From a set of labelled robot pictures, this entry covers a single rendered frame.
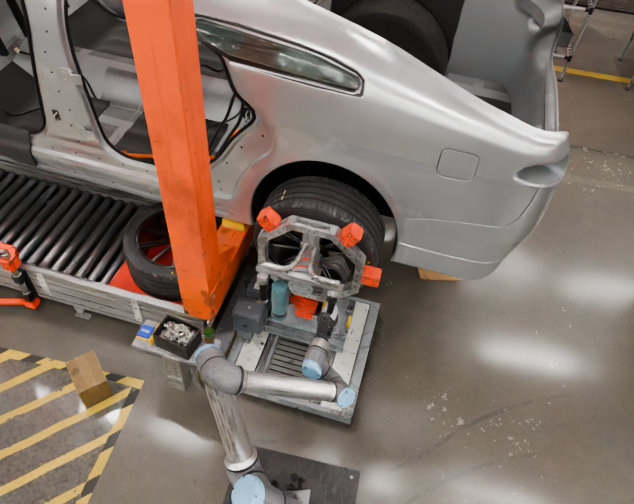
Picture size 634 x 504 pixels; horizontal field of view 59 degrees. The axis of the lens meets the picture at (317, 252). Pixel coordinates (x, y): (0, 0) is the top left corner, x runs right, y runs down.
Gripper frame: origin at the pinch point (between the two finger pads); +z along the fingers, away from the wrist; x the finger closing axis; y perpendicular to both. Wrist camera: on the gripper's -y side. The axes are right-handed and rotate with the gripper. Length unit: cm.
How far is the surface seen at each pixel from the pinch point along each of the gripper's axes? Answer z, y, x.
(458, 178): 44, -57, 42
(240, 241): 37, 15, -61
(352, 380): 5, 75, 18
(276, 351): 11, 77, -31
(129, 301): 0, 48, -116
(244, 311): 11, 42, -50
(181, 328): -19, 26, -72
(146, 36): -8, -126, -69
